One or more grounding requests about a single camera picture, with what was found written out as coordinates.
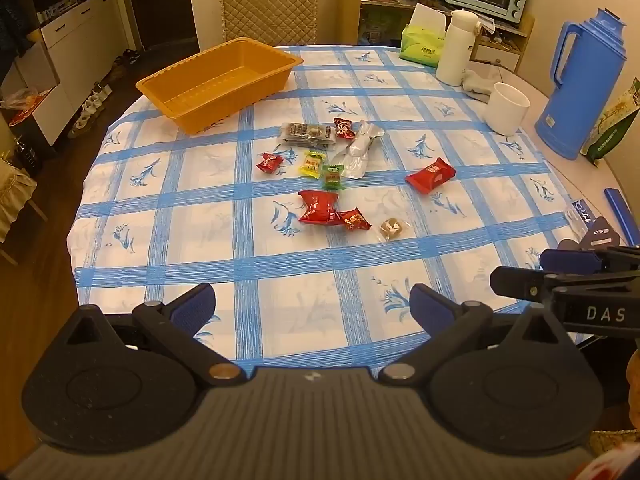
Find red packet with white print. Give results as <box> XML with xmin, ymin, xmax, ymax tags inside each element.
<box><xmin>404</xmin><ymin>157</ymin><xmax>457</xmax><ymax>195</ymax></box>

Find wooden shelf unit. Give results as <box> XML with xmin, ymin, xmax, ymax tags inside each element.
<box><xmin>336</xmin><ymin>0</ymin><xmax>536</xmax><ymax>74</ymax></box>

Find red orange candy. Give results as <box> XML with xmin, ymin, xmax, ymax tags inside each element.
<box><xmin>337</xmin><ymin>208</ymin><xmax>371</xmax><ymax>233</ymax></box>

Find small blue white box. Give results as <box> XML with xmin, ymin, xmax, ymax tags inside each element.
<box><xmin>565</xmin><ymin>200</ymin><xmax>609</xmax><ymax>237</ymax></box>

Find green food bag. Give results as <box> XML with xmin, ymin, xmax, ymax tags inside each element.
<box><xmin>580</xmin><ymin>77</ymin><xmax>640</xmax><ymax>166</ymax></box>

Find silver white snack packet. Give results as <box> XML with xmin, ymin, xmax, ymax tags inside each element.
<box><xmin>331</xmin><ymin>119</ymin><xmax>386</xmax><ymax>180</ymax></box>

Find large red snack packet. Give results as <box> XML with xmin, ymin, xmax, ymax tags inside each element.
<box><xmin>298</xmin><ymin>189</ymin><xmax>342</xmax><ymax>226</ymax></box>

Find blue thermos jug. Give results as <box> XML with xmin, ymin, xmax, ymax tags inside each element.
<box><xmin>534</xmin><ymin>7</ymin><xmax>629</xmax><ymax>161</ymax></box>

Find red plastic bag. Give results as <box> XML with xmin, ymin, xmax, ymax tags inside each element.
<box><xmin>0</xmin><ymin>87</ymin><xmax>52</xmax><ymax>127</ymax></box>

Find white thermos bottle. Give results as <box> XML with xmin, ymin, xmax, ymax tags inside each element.
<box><xmin>436</xmin><ymin>9</ymin><xmax>482</xmax><ymax>87</ymax></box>

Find blue checked tablecloth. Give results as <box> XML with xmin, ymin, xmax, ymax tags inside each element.
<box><xmin>67</xmin><ymin>45</ymin><xmax>601</xmax><ymax>380</ymax></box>

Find white cup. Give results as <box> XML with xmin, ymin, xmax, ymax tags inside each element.
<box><xmin>483</xmin><ymin>81</ymin><xmax>531</xmax><ymax>136</ymax></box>

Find quilted chair back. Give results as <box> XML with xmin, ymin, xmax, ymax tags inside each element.
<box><xmin>216</xmin><ymin>0</ymin><xmax>321</xmax><ymax>47</ymax></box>

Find brown candy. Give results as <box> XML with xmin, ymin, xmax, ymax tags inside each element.
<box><xmin>377</xmin><ymin>215</ymin><xmax>414</xmax><ymax>244</ymax></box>

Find person's right hand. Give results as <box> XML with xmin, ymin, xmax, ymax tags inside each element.
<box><xmin>625</xmin><ymin>356</ymin><xmax>640</xmax><ymax>428</ymax></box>

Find chair with beige cloth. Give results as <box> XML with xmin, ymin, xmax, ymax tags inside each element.
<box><xmin>0</xmin><ymin>154</ymin><xmax>49</xmax><ymax>267</ymax></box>

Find dark wooden door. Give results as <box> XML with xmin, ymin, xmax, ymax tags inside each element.
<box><xmin>120</xmin><ymin>0</ymin><xmax>201</xmax><ymax>54</ymax></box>

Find grey cloth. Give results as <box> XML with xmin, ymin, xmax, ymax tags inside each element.
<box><xmin>460</xmin><ymin>70</ymin><xmax>501</xmax><ymax>104</ymax></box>

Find green candy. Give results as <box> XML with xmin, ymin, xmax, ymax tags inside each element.
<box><xmin>320</xmin><ymin>164</ymin><xmax>347</xmax><ymax>191</ymax></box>

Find red patterned clothing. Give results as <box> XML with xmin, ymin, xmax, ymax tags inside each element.
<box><xmin>575</xmin><ymin>429</ymin><xmax>640</xmax><ymax>480</ymax></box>

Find white cabinet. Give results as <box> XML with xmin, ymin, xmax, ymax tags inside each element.
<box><xmin>27</xmin><ymin>0</ymin><xmax>132</xmax><ymax>147</ymax></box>

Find yellow candy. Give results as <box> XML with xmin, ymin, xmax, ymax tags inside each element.
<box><xmin>299</xmin><ymin>151</ymin><xmax>325</xmax><ymax>177</ymax></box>

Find orange plastic tray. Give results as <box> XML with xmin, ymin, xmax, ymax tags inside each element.
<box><xmin>135</xmin><ymin>37</ymin><xmax>304</xmax><ymax>135</ymax></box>

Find green tissue pack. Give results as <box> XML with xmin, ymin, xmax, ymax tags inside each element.
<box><xmin>398</xmin><ymin>2</ymin><xmax>447</xmax><ymax>66</ymax></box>

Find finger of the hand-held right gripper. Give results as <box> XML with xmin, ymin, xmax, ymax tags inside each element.
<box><xmin>491</xmin><ymin>265</ymin><xmax>609</xmax><ymax>304</ymax></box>
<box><xmin>540</xmin><ymin>217</ymin><xmax>640</xmax><ymax>275</ymax></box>

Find small red candy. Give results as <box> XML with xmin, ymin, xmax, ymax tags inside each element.
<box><xmin>255</xmin><ymin>152</ymin><xmax>285</xmax><ymax>175</ymax></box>

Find dark clear snack packet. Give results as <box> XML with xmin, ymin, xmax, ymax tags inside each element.
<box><xmin>279</xmin><ymin>122</ymin><xmax>337</xmax><ymax>149</ymax></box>

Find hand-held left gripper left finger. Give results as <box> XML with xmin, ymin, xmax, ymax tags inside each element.
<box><xmin>54</xmin><ymin>282</ymin><xmax>249</xmax><ymax>386</ymax></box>

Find row of light shoes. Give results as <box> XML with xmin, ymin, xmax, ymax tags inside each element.
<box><xmin>67</xmin><ymin>82</ymin><xmax>114</xmax><ymax>139</ymax></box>

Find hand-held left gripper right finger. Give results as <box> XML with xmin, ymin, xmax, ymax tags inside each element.
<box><xmin>378</xmin><ymin>282</ymin><xmax>571</xmax><ymax>386</ymax></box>

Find long blue box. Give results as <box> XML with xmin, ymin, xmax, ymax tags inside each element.
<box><xmin>604</xmin><ymin>187</ymin><xmax>640</xmax><ymax>248</ymax></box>

